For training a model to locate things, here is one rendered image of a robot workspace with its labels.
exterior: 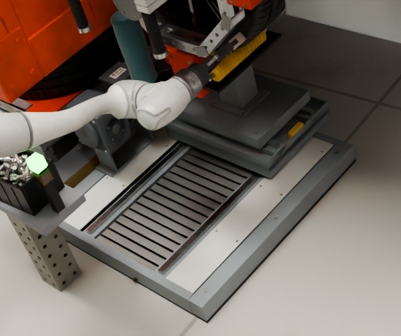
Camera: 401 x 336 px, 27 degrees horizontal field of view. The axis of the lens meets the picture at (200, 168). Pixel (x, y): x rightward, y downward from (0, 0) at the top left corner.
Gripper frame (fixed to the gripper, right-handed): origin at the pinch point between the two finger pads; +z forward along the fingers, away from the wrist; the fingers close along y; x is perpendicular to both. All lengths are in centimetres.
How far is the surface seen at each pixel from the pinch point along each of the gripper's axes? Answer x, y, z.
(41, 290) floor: -16, -74, -77
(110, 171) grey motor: -1, -77, -28
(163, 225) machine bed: -28, -54, -36
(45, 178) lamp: 7, -13, -70
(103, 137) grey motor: 8, -54, -30
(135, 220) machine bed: -20, -62, -40
